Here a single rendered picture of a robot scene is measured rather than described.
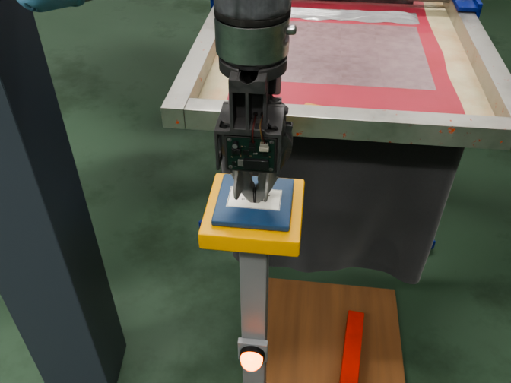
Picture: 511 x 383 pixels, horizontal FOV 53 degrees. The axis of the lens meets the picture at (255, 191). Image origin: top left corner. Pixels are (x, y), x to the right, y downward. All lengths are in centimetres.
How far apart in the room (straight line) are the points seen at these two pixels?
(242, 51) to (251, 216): 23
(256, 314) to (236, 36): 47
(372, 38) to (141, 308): 115
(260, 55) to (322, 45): 63
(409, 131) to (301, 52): 36
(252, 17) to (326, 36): 69
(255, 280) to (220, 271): 111
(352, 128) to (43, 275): 76
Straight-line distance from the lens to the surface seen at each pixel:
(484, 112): 96
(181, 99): 85
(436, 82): 102
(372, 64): 106
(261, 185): 65
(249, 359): 87
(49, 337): 143
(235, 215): 65
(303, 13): 128
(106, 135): 266
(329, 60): 106
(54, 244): 115
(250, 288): 78
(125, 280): 190
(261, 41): 50
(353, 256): 115
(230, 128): 53
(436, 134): 83
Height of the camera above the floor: 140
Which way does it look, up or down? 40 degrees down
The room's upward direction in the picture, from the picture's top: straight up
